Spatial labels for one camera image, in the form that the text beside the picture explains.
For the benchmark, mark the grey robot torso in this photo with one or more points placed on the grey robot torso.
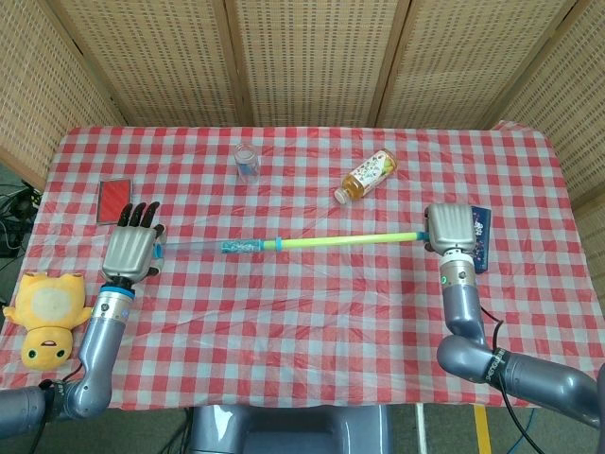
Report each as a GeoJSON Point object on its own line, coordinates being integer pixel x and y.
{"type": "Point", "coordinates": [283, 430]}

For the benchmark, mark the yellow plush toy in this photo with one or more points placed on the yellow plush toy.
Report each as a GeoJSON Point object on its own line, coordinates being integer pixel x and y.
{"type": "Point", "coordinates": [47, 307]}

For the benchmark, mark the green and blue plastic tube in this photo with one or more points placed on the green and blue plastic tube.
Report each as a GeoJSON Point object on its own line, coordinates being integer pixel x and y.
{"type": "Point", "coordinates": [238, 246]}

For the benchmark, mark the tea bottle white cap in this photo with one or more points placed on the tea bottle white cap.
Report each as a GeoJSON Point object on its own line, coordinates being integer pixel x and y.
{"type": "Point", "coordinates": [368, 175]}

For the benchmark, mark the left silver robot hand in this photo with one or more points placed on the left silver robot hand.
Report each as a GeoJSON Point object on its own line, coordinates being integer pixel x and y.
{"type": "Point", "coordinates": [128, 253]}

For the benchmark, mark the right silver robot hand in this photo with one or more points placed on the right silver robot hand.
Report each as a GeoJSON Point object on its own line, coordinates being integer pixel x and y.
{"type": "Point", "coordinates": [451, 227]}

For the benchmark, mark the woven bamboo folding screen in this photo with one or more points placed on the woven bamboo folding screen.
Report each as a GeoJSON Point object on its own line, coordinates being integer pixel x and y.
{"type": "Point", "coordinates": [312, 57]}

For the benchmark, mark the red white checkered tablecloth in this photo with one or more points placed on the red white checkered tablecloth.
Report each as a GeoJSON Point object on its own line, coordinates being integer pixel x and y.
{"type": "Point", "coordinates": [283, 331]}

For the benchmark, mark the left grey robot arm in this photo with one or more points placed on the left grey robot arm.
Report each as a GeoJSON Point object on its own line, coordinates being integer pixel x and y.
{"type": "Point", "coordinates": [97, 340]}

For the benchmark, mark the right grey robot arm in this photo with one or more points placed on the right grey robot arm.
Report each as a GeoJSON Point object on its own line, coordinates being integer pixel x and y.
{"type": "Point", "coordinates": [465, 317]}

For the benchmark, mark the dark blue printed box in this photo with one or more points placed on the dark blue printed box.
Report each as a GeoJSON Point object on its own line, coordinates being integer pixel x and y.
{"type": "Point", "coordinates": [482, 227]}

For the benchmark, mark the clear glass jar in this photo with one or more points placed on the clear glass jar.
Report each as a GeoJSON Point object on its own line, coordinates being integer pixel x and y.
{"type": "Point", "coordinates": [247, 165]}

